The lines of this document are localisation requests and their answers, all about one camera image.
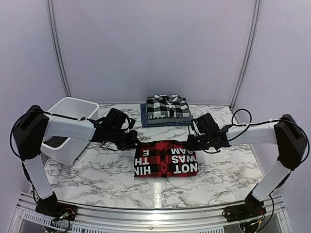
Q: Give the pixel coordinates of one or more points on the white plastic bin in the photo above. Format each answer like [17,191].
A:
[72,147]

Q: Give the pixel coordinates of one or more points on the dark striped shirt in bin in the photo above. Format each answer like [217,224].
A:
[55,142]

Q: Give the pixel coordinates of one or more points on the aluminium front frame rail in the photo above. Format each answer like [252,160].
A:
[96,219]

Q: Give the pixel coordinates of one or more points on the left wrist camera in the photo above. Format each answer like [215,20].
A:
[131,123]

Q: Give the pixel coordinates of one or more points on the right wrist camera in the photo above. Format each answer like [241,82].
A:
[193,128]

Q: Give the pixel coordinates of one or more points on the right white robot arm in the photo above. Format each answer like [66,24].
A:
[292,143]

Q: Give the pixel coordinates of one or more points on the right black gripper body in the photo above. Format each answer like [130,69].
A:
[204,143]

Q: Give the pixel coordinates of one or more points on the wall aluminium profile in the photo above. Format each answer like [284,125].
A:
[57,48]
[248,52]

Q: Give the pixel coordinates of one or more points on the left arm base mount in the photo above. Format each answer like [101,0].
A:
[60,212]

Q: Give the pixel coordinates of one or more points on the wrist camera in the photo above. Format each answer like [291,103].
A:
[131,123]
[193,128]

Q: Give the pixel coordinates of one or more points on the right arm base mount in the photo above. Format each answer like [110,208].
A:
[242,212]

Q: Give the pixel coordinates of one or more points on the black white plaid folded shirt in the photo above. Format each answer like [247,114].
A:
[167,106]

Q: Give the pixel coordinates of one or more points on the right wall aluminium profile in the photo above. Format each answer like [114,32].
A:
[248,52]

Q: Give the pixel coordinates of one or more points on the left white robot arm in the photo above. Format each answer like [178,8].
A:
[29,130]

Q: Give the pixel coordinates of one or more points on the left wall aluminium profile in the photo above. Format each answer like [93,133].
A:
[57,48]

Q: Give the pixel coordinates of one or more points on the blue checked folded shirt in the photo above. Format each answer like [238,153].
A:
[146,124]

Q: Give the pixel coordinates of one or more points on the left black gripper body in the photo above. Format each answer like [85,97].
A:
[125,142]

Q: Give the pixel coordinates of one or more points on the red black plaid shirt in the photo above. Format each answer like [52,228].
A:
[163,159]

